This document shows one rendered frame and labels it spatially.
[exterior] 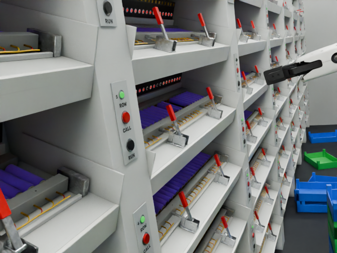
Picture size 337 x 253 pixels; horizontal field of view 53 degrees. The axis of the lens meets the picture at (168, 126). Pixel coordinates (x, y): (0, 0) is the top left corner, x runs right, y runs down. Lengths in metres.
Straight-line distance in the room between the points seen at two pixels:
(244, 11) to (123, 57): 1.34
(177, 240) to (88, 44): 0.47
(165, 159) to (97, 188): 0.19
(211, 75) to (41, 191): 0.78
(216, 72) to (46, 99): 0.79
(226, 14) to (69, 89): 0.76
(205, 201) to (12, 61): 0.64
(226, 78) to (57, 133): 0.70
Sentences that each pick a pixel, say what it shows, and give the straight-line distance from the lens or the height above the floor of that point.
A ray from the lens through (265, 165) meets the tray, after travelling 1.73.
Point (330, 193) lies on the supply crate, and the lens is 1.73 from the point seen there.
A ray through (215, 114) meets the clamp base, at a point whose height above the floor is 0.97.
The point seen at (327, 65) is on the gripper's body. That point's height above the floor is 1.09.
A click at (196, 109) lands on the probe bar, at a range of 0.97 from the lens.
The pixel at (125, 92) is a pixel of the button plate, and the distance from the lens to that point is 0.52.
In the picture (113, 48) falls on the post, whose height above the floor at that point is 1.17.
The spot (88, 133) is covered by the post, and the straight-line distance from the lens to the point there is 0.50.
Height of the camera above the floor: 1.15
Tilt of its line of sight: 12 degrees down
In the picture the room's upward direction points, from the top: 8 degrees counter-clockwise
